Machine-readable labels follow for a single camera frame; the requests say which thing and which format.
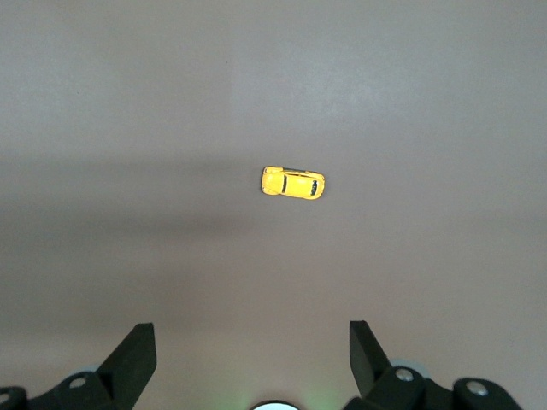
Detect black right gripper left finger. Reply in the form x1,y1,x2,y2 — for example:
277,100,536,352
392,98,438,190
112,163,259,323
0,323,157,410

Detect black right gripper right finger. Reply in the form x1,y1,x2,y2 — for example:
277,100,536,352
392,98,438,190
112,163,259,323
344,319,525,410

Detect yellow beetle toy car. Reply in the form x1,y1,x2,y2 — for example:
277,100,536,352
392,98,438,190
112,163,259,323
259,165,326,202

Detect brown table mat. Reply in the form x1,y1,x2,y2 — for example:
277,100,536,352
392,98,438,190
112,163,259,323
0,0,547,410

